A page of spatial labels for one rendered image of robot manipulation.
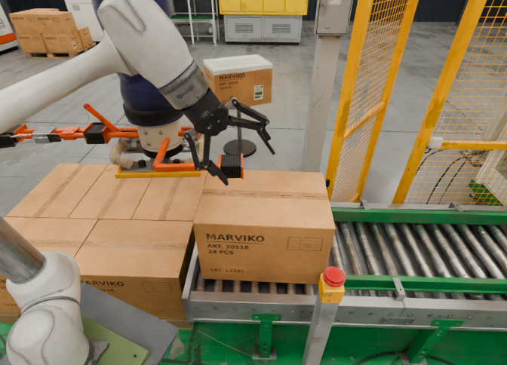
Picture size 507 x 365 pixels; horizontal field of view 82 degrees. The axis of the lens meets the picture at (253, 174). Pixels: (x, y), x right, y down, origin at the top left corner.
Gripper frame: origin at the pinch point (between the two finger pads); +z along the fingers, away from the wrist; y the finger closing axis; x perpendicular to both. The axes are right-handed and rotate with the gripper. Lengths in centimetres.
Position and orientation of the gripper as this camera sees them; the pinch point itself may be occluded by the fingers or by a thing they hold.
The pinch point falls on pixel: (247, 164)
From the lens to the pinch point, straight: 70.6
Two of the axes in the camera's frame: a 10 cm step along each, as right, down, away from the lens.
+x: -2.1, -5.4, 8.1
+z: 5.2, 6.4, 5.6
